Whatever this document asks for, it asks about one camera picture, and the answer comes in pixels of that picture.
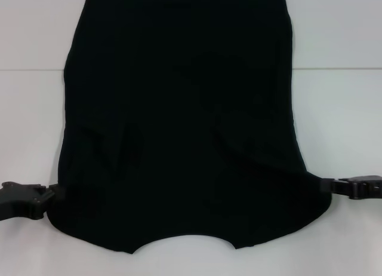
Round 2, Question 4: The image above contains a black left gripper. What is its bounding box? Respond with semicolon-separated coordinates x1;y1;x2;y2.
0;181;63;223

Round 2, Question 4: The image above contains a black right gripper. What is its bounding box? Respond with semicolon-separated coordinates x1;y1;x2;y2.
320;174;382;201

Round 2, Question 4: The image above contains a black shirt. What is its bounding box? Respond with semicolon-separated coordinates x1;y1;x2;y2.
47;0;333;249

